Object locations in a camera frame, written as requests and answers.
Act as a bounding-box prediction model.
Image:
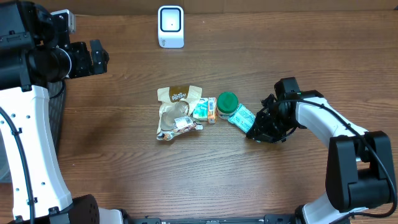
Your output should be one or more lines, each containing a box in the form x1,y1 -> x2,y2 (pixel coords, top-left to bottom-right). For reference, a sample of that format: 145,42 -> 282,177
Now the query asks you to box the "mint green wipes packet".
228,103 -> 255,133

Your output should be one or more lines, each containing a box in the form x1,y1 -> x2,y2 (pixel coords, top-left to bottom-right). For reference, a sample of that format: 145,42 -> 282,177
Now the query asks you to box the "green lidded jar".
216,92 -> 239,119

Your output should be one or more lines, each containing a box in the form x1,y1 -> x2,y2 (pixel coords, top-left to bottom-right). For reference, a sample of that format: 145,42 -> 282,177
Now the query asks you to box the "small orange box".
207,97 -> 217,124

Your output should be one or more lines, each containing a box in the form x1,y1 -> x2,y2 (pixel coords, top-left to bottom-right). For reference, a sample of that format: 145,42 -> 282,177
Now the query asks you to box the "small teal tissue pack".
192,98 -> 209,121

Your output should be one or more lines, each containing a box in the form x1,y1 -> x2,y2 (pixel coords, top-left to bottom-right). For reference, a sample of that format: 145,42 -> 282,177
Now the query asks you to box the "beige brown pastry bag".
157,85 -> 203,134

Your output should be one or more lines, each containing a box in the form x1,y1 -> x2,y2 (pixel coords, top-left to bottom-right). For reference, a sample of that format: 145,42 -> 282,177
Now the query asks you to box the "clear red snack bag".
157,116 -> 203,141

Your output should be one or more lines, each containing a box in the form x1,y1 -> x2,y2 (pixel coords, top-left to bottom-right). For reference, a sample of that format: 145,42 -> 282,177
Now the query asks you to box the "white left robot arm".
1,1 -> 124,223

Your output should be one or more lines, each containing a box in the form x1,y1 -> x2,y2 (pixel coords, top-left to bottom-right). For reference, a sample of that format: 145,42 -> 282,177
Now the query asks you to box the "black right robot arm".
246,77 -> 397,224

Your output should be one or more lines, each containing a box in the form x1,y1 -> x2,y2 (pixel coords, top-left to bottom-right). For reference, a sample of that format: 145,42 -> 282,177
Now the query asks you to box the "dark grey mesh basket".
1,81 -> 66,184

